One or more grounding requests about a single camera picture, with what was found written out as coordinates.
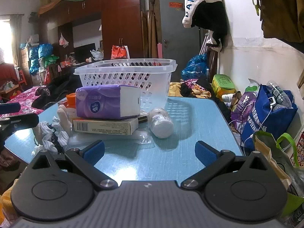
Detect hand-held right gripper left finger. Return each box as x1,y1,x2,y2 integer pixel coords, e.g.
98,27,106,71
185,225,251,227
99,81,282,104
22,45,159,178
28,140,118,191

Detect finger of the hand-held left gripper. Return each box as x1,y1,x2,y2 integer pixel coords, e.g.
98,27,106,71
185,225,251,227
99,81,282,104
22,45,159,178
0,103,21,113
0,113,40,131

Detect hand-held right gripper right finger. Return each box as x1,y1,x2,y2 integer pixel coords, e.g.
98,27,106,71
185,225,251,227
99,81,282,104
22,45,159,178
180,141,270,191

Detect white cigarette box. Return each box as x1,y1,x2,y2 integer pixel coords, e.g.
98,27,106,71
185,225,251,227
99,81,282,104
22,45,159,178
72,117,139,136

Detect purple tissue pack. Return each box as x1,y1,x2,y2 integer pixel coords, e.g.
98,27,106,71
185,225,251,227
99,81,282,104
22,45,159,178
75,85,142,120

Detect orange cap bottle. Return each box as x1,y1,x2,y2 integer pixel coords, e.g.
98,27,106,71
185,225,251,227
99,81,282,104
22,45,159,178
66,93,78,121

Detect pink floral blanket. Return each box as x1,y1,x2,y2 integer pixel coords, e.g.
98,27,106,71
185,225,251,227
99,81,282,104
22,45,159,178
0,85,48,122

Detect red stool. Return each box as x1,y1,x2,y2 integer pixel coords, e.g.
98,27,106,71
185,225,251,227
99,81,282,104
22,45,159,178
14,66,27,85

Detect striped white cloth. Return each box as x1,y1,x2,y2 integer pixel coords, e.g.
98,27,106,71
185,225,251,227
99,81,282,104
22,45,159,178
32,121,70,156

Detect clear plastic bag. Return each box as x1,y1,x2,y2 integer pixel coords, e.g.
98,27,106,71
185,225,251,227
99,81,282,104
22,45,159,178
69,128,156,153

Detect white plastic bottle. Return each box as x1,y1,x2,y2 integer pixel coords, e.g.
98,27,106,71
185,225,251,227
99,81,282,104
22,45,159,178
148,108,174,139

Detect black clothing pile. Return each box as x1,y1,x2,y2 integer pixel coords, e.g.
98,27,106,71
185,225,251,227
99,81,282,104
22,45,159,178
32,72,82,111

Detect purple printed packet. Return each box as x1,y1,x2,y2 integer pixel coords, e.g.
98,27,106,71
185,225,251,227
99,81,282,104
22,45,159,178
231,91,260,135

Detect pile of blue bags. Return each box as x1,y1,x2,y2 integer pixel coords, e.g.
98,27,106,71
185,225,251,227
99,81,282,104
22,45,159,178
29,43,53,74

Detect green plastic bag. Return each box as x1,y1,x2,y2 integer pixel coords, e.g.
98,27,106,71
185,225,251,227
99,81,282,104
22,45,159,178
44,55,60,68

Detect green box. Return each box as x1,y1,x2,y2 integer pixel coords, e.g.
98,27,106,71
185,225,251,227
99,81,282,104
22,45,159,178
212,74,236,98

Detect yellow blanket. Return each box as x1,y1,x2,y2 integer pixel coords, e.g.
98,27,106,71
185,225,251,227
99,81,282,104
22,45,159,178
169,82,212,98

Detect blue tote bag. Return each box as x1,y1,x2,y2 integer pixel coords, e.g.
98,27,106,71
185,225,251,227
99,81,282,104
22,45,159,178
241,84,299,151

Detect grey curtain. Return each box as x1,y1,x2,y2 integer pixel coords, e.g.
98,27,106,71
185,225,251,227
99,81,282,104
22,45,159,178
9,14,25,65

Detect pink and white hanging bag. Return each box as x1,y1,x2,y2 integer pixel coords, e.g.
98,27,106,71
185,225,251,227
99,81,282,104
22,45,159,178
59,32,69,48

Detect blue plastic bag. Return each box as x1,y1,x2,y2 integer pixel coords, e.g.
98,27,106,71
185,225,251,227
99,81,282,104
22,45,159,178
181,54,208,80

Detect black television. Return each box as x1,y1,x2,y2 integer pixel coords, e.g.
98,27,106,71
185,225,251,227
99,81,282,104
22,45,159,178
74,43,97,63

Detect clear water bottle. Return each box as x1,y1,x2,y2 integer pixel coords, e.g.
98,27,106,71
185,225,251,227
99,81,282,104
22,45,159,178
266,80,293,111

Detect white plastic bag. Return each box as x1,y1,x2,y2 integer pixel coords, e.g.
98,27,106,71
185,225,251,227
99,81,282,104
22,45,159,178
90,49,105,61

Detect red and white hanging bag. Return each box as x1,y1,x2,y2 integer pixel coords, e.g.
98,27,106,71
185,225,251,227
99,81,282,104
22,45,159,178
111,45,130,59

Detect folded metal rack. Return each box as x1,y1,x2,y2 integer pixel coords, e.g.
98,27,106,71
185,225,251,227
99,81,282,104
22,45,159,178
198,29,215,55

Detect grey door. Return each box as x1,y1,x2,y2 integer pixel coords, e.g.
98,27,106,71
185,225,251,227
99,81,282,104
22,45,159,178
159,0,203,62

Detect black hanging garment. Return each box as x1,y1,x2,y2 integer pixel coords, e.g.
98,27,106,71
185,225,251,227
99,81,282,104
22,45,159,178
192,1,229,51

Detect leaning wooden boards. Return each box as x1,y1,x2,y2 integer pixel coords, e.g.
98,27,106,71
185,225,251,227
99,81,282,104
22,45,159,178
141,0,159,59

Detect brown wooden wardrobe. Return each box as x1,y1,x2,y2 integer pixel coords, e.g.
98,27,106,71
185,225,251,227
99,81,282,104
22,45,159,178
39,0,146,61

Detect olive hanging jacket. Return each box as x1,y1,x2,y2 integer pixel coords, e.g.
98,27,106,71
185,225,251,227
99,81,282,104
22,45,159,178
260,0,304,44

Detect beige bag with green handles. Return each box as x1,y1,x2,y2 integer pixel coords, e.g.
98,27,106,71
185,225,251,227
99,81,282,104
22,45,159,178
252,131,304,227

